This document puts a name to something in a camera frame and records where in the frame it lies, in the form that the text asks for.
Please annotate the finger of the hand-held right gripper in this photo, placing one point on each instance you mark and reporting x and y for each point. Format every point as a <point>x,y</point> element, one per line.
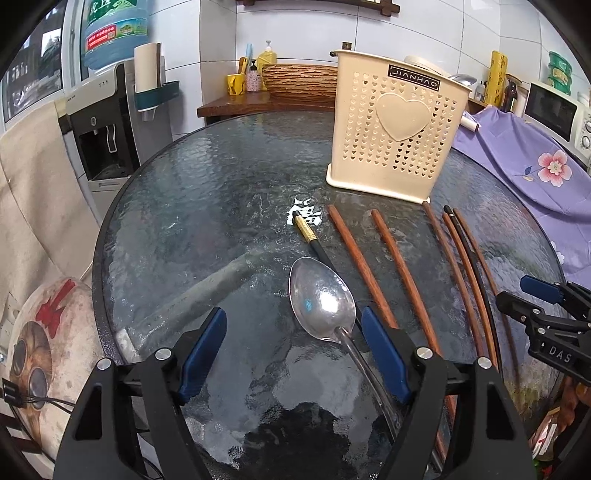
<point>540,288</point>
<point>519,304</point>

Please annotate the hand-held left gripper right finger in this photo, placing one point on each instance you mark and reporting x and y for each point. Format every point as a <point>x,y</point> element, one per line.
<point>383,350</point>

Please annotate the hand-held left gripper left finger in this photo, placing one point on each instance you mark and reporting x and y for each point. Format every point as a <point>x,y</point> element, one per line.
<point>203,350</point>

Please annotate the metal spoon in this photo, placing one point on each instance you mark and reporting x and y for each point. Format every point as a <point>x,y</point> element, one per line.
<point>318,295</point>

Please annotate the black chopstick with gold end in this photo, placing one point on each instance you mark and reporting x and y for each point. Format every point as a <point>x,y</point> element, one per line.
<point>308,234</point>

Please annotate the cream perforated utensil holder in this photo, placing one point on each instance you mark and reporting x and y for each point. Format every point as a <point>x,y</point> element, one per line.
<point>369,138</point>

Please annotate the purple floral cloth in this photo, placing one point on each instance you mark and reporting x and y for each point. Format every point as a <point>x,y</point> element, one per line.
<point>517,157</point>

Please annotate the round dog print cushion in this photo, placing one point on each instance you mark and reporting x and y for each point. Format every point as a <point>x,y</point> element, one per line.
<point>60,350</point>

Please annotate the white microwave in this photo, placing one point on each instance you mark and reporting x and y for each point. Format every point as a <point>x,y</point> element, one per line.
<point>549,110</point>

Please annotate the brown glass bottle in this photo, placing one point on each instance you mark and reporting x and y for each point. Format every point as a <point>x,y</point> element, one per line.
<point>509,97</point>

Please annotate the green noodle cup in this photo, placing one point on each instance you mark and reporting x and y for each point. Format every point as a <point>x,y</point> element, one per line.
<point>560,72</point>
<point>560,59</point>
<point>561,86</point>

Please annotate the small clear bottle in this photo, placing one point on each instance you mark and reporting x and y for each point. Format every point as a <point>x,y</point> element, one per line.
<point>482,92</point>

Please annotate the yellow wrap roll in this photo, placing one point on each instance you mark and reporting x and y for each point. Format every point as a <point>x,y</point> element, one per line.
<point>497,78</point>

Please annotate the wooden counter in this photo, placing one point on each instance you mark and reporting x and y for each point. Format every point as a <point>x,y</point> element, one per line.
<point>240,108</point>

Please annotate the water dispenser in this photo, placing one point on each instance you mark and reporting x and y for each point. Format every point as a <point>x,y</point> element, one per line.
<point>92,115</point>

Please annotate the yellow cup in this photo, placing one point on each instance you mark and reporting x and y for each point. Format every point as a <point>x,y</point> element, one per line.
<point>235,84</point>

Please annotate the pink floral pump bottle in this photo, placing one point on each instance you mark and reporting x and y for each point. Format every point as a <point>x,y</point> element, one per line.
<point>252,81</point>

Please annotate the woven pattern basin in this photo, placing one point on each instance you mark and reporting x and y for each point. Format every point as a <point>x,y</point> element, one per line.
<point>300,83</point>

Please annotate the blue toothbrush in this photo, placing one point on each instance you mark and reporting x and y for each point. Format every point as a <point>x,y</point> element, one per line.
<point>248,55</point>

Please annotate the yellow soap bottle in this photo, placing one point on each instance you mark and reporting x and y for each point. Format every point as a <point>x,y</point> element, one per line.
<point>266,57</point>

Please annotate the blue water jug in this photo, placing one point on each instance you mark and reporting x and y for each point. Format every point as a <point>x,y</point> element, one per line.
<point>115,32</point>

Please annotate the window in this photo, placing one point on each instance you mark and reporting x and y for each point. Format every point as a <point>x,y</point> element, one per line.
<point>32,64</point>

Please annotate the teal wall holder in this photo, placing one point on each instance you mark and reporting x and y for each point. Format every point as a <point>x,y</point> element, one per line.
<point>159,94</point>

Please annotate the dark wooden wall shelf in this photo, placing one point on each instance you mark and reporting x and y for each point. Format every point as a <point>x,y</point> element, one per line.
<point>323,3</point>

